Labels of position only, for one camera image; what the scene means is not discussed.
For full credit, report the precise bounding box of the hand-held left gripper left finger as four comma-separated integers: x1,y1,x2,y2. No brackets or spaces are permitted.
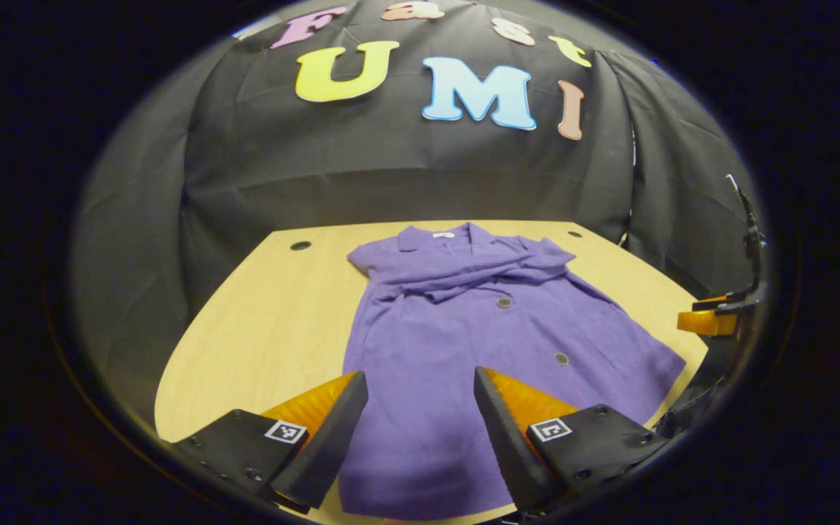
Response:
172,370,370,513

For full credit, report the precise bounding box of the black backdrop cloth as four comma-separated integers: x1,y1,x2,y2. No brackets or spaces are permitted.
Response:
74,0,763,431

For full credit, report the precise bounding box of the white wall cable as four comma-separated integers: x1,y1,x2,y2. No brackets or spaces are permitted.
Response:
618,128,637,245

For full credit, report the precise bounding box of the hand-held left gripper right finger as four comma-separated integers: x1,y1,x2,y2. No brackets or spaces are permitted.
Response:
472,366,670,513

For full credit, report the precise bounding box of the purple button-up garment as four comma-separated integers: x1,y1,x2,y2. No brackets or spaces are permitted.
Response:
338,222,687,522

